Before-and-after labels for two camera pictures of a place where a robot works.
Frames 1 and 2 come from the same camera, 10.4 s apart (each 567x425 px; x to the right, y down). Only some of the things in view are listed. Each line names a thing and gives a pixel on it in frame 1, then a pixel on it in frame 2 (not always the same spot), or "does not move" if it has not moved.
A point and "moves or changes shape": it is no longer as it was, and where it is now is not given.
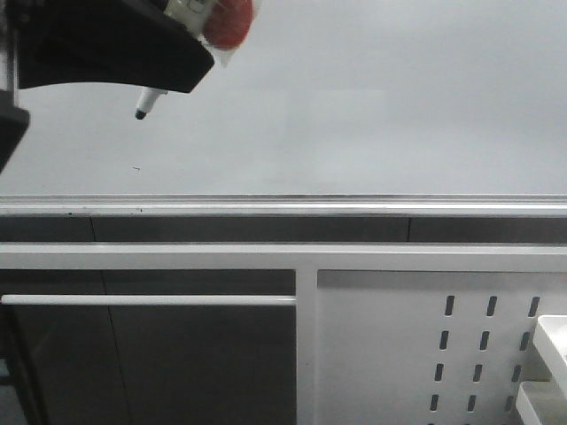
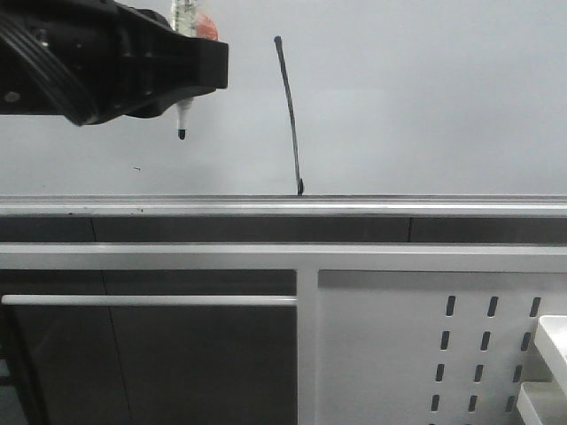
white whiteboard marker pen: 190,13 moves or changes shape
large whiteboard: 329,107 does not move
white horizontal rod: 149,300 does not move
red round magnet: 228,23 moves or changes shape
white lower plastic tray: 541,403 does not move
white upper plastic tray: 550,339 does not move
